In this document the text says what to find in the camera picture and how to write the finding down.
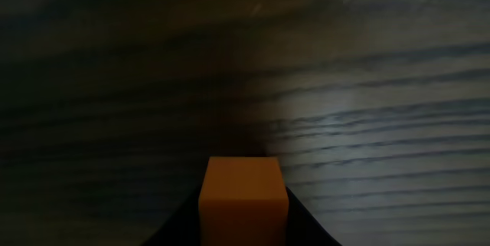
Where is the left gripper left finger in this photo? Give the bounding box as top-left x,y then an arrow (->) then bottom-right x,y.
141,185 -> 203,246

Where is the orange cube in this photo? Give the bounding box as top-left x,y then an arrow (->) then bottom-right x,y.
198,156 -> 290,246

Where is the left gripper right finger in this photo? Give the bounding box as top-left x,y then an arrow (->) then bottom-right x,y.
284,185 -> 344,246

